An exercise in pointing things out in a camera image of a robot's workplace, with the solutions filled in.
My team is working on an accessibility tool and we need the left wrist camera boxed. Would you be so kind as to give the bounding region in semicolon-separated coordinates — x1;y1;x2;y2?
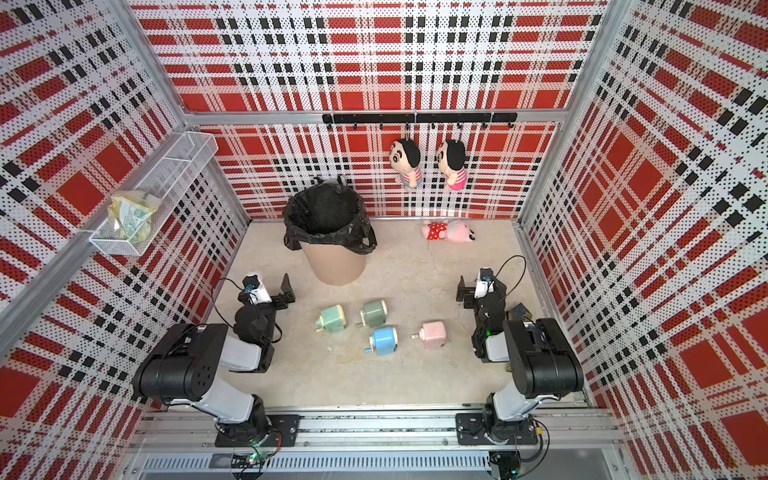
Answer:
239;272;272;305

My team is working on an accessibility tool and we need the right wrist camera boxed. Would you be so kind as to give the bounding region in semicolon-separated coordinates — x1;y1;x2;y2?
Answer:
474;268;496;299

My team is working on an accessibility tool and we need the hanging cartoon doll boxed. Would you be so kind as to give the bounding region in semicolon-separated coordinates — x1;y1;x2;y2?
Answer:
389;138;423;189
436;139;468;191

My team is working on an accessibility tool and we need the black trash bag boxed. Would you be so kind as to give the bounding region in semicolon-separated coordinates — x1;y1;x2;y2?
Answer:
282;180;377;255

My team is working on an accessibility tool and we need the yellow green packet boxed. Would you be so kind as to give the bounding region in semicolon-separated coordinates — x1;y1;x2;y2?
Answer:
108;190;161;244

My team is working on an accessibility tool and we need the pink plush toy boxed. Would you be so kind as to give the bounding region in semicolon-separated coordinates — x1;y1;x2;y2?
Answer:
421;220;476;244

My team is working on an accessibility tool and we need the right hanging cartoon doll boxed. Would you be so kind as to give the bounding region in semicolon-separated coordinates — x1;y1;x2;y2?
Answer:
436;139;468;191

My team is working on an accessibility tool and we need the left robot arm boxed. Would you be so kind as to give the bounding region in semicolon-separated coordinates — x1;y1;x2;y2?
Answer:
132;273;300;450

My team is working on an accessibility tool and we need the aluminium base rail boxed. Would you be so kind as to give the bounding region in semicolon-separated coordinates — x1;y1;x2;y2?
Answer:
118;404;632;479

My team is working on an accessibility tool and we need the light green pencil sharpener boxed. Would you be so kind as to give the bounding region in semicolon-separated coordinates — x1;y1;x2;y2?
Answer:
315;305;347;333

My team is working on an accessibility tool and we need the black hook rail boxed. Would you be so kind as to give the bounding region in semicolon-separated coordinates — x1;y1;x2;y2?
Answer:
322;112;519;126

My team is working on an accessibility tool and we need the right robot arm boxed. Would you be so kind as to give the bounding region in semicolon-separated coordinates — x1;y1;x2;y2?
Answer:
455;269;584;446

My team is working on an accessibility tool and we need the white wire wall basket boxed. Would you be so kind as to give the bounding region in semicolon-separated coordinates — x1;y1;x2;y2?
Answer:
90;131;218;256

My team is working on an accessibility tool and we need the left hanging cartoon doll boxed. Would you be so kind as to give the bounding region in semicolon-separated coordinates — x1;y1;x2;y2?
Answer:
389;138;423;189

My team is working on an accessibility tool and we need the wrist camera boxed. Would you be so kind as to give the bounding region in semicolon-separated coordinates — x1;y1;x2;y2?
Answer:
474;268;496;299
239;272;272;305

